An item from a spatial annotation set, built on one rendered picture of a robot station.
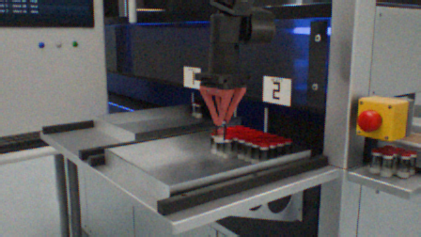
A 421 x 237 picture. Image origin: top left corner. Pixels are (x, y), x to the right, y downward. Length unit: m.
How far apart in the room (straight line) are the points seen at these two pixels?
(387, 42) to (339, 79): 0.14
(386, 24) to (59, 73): 1.09
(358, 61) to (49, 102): 1.08
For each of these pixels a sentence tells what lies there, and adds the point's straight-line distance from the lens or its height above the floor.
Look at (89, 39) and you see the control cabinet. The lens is 1.59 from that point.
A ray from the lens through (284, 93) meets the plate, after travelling 0.94.
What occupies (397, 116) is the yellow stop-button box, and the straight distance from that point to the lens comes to 0.80.
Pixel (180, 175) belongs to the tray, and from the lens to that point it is 0.79.
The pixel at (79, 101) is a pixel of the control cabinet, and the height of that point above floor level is 0.90.
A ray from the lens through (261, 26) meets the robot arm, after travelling 0.79.
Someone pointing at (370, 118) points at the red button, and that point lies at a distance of 0.77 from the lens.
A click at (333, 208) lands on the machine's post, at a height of 0.79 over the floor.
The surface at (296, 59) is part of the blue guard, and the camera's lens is 0.91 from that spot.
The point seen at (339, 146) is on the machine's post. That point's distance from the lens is 0.86.
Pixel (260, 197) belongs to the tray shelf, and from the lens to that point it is 0.71.
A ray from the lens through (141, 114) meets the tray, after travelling 1.28.
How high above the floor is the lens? 1.15
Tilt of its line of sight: 12 degrees down
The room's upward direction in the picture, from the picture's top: straight up
